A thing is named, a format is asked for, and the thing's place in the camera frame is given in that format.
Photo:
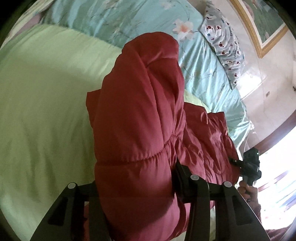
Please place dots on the person's right forearm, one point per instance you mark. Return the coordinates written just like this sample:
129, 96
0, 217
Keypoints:
256, 210

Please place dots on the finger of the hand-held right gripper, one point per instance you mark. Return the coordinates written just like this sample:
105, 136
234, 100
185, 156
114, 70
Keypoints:
234, 160

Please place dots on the light green bed sheet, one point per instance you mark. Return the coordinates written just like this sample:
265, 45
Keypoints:
46, 104

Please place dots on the gold framed picture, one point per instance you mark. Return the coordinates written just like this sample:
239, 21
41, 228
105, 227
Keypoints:
259, 39

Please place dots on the grey dotted printed pillow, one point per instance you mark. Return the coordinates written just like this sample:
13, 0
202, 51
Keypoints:
222, 39

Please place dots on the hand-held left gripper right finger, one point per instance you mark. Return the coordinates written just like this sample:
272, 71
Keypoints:
182, 180

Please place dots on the person's right hand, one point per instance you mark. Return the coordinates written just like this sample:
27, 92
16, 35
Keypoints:
244, 191

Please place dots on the dark brown wooden trim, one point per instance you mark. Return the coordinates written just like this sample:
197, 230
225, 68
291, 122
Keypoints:
272, 139

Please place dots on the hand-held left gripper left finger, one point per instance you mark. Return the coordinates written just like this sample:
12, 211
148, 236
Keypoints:
69, 208

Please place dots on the turquoise floral quilt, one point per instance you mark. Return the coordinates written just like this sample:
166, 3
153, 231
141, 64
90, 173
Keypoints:
138, 16

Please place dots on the red quilted jacket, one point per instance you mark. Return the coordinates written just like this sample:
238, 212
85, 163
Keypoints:
138, 115

